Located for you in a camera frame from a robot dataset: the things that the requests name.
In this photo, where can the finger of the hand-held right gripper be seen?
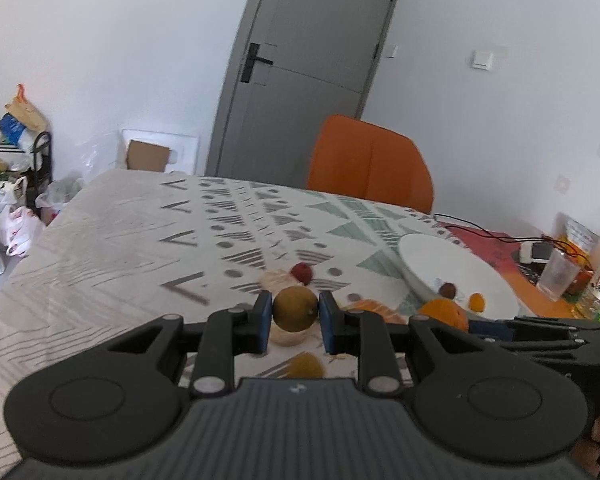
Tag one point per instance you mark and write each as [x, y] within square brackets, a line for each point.
[490, 329]

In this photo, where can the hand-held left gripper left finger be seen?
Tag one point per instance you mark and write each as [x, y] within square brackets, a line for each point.
[262, 322]

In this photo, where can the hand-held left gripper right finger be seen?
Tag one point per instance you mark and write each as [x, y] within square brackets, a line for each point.
[330, 327]

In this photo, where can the brown round fruit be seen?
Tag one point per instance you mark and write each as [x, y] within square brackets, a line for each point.
[295, 308]

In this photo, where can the orange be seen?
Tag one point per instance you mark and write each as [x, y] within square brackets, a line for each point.
[442, 312]

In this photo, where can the white plate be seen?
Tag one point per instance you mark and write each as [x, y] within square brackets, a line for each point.
[450, 260]

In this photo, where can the pale beige round object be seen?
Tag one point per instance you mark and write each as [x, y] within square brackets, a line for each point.
[286, 337]

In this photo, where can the small orange kumquat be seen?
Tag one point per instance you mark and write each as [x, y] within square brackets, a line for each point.
[476, 302]

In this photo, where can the yellowish-green round fruit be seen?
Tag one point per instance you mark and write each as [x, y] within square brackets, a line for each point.
[305, 366]

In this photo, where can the peeled tangerine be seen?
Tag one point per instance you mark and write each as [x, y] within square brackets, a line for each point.
[375, 307]

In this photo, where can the small dark red fruit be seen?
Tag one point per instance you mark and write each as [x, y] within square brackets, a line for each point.
[448, 289]

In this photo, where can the red and orange mat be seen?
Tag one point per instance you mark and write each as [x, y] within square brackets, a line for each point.
[485, 246]

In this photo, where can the clear ribbed cup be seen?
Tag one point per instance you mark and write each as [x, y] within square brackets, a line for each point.
[557, 275]

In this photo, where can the white charger device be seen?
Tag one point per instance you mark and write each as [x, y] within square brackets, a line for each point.
[537, 252]

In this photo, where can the orange snack bag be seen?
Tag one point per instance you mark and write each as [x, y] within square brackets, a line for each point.
[580, 235]

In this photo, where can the patterned tablecloth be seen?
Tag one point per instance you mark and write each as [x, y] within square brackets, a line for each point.
[130, 240]

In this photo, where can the orange chair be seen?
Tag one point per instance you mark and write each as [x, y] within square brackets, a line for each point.
[370, 160]

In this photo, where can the white foam board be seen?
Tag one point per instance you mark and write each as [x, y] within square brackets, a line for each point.
[185, 145]

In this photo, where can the brown cardboard piece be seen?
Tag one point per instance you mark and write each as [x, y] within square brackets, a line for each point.
[147, 156]

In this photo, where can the clear plastic bag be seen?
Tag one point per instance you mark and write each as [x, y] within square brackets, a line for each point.
[62, 195]

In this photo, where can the white plastic bag red print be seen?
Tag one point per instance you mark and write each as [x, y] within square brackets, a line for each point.
[17, 227]

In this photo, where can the grey door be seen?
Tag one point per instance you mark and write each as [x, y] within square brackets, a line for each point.
[310, 60]

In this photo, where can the black metal rack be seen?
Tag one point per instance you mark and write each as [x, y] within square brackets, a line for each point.
[42, 160]

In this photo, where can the blue and white bag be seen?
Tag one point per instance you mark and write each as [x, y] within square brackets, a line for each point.
[15, 130]

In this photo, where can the white wall socket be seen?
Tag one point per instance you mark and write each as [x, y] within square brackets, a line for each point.
[562, 183]

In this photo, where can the large white light switch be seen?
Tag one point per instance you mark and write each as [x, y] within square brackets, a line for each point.
[482, 60]

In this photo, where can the small white light switch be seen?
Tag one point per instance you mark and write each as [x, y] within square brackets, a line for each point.
[391, 51]

